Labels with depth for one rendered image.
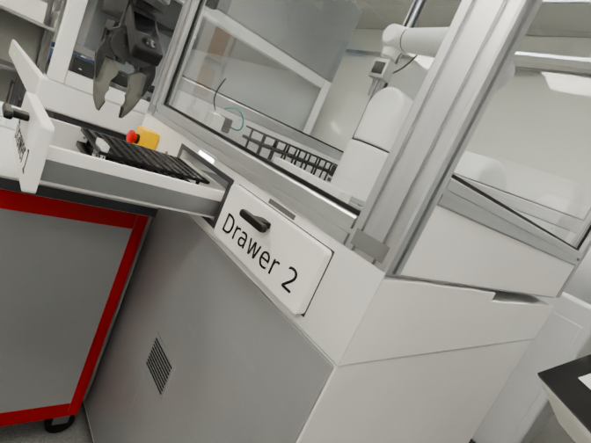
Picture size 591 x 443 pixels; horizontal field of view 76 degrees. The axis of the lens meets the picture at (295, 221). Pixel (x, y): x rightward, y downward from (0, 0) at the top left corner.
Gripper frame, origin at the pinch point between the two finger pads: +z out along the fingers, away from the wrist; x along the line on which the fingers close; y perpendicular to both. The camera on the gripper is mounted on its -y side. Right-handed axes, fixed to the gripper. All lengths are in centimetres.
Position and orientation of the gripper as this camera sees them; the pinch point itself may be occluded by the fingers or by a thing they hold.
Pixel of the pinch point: (112, 107)
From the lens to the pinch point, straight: 78.7
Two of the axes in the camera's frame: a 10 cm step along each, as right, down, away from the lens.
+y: -5.7, -4.3, 7.0
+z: -4.2, 8.9, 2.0
